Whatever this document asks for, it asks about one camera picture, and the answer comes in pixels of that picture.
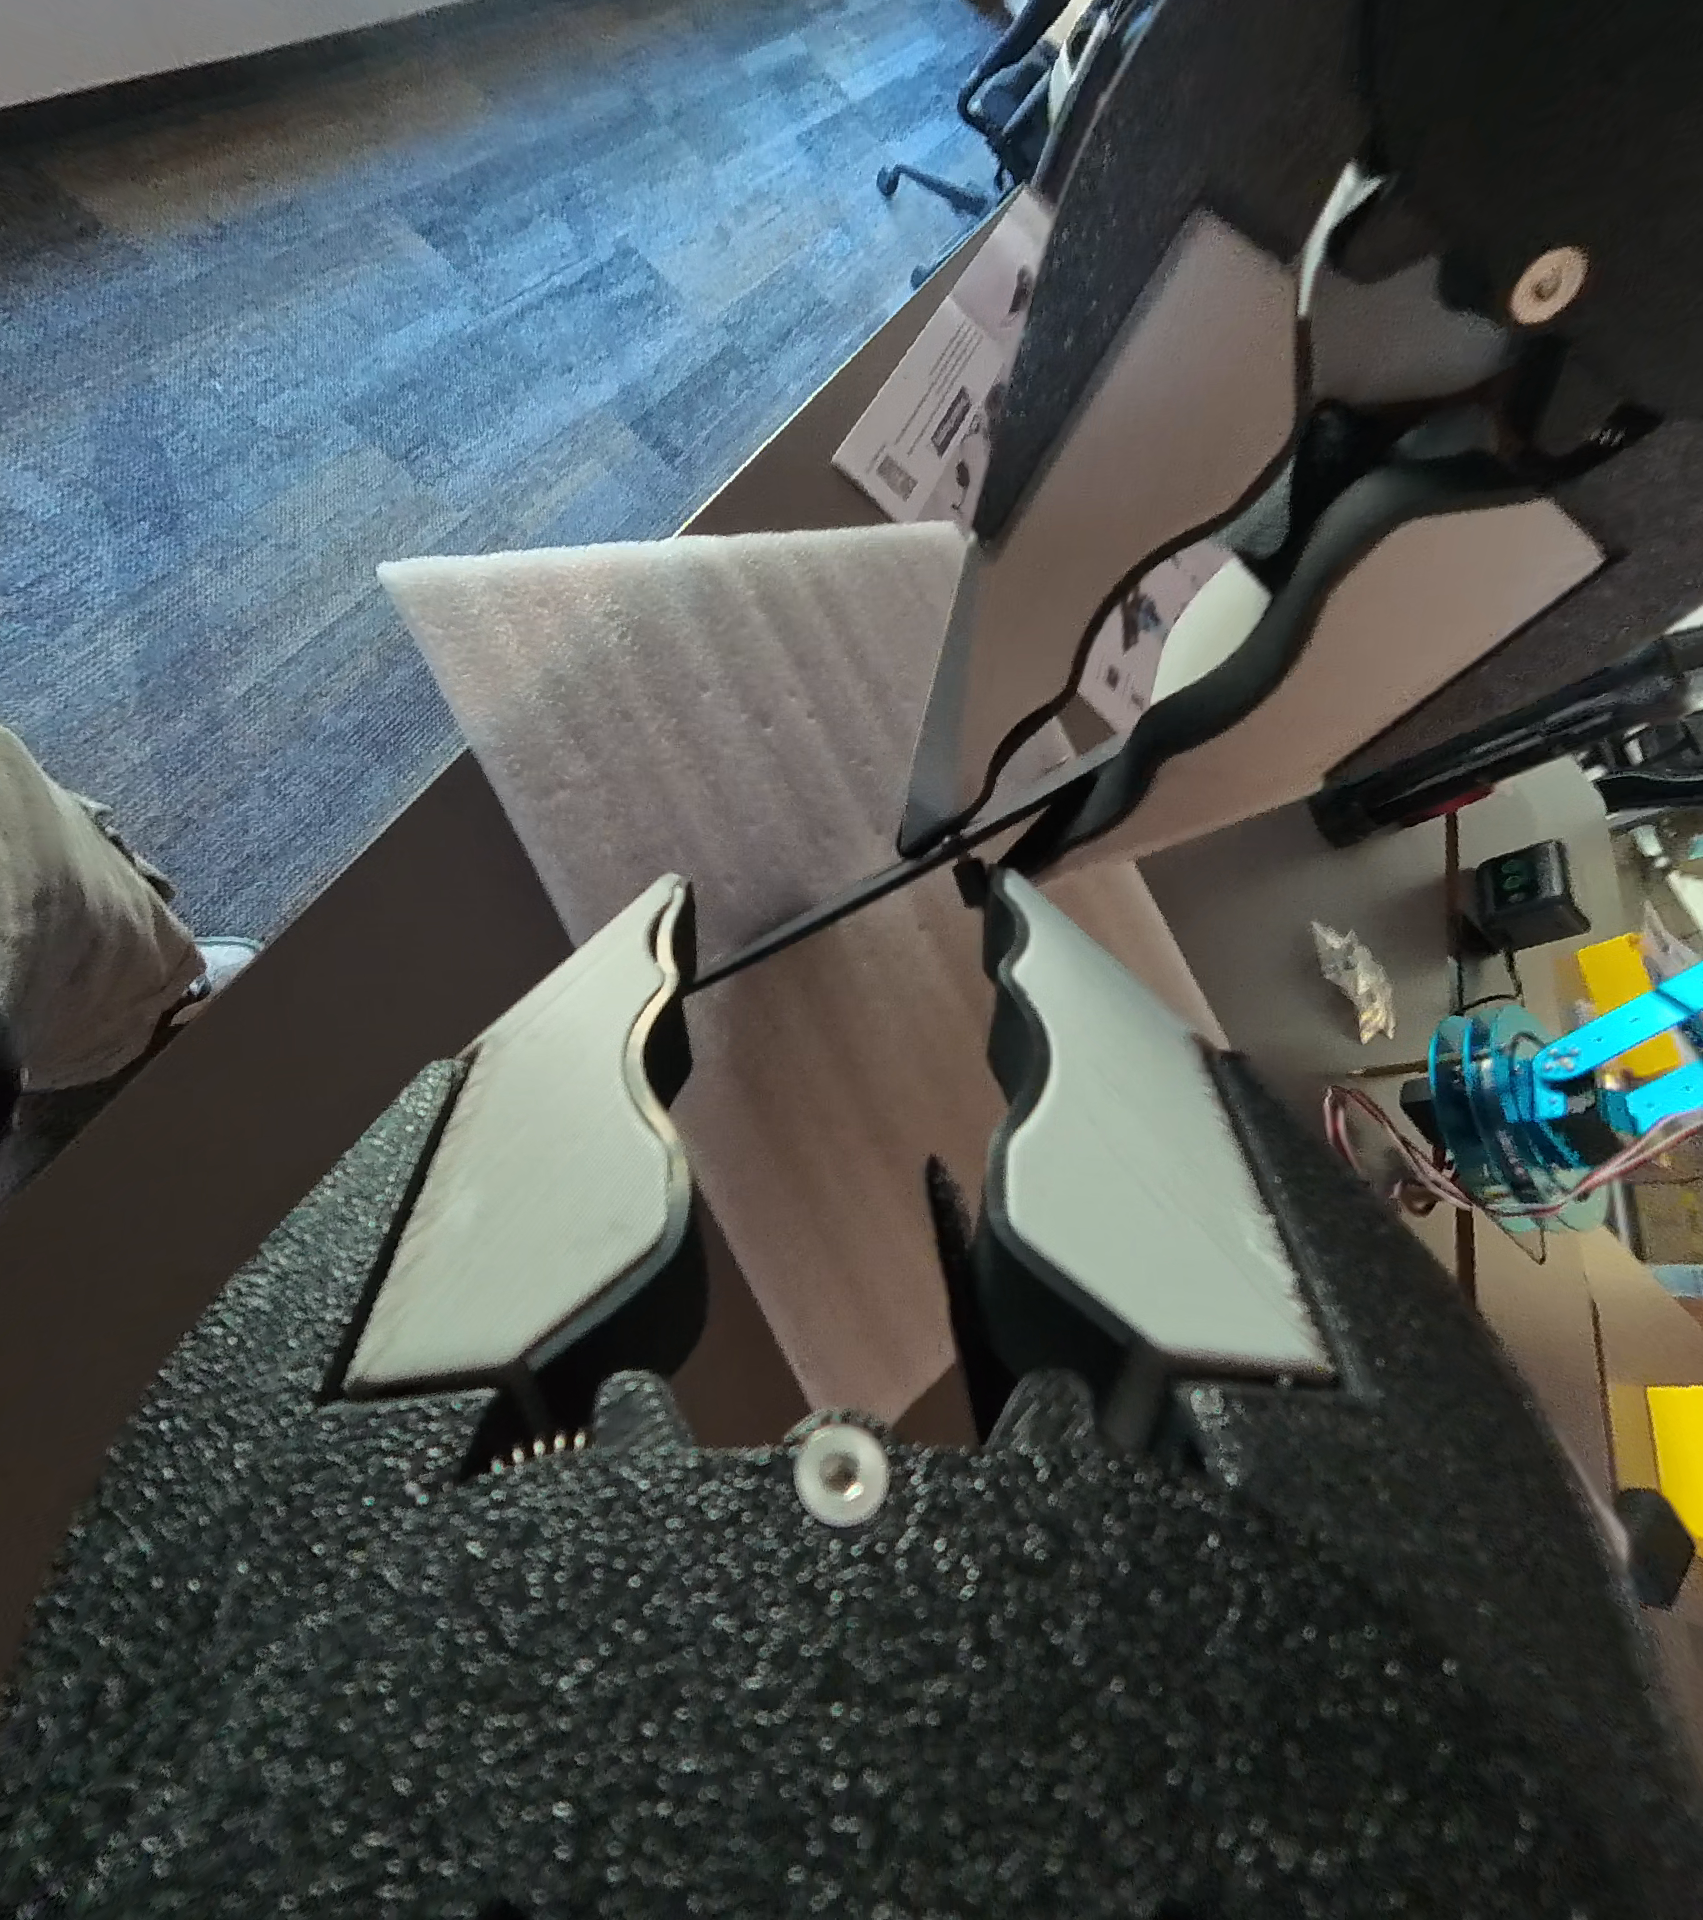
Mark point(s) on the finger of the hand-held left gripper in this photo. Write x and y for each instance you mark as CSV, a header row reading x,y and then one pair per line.
x,y
1392,660
1137,421

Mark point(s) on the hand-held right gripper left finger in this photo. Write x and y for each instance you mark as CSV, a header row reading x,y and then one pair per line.
x,y
521,1202

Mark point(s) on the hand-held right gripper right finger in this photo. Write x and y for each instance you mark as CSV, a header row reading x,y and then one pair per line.
x,y
1149,1202

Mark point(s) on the small black standoff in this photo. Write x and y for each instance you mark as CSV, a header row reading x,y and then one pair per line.
x,y
969,883

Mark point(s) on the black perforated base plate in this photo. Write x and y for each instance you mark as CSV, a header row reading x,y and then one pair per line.
x,y
824,921

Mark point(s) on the blue toy robot arm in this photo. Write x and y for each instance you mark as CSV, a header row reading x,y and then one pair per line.
x,y
1495,1098

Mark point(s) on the grey desk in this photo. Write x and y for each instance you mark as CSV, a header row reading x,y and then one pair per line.
x,y
1258,903

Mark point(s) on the illustrated assembly manual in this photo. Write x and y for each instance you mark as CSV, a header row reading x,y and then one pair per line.
x,y
928,403

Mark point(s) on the black charger with green display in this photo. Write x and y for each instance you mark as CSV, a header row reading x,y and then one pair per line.
x,y
1524,893

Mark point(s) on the crumpled clear plastic bag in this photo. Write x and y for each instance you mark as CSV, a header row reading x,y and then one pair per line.
x,y
1359,983

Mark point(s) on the black office chair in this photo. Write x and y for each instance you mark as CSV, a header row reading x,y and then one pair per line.
x,y
1008,91

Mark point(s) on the person's white shoe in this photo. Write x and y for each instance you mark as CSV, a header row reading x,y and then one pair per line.
x,y
221,968

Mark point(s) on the yellow plastic part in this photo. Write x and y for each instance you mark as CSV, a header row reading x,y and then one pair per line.
x,y
1632,1005

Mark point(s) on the white foam sheet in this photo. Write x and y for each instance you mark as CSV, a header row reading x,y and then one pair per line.
x,y
640,674

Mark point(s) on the person's beige trouser leg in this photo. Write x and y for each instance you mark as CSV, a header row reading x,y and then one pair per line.
x,y
25,903

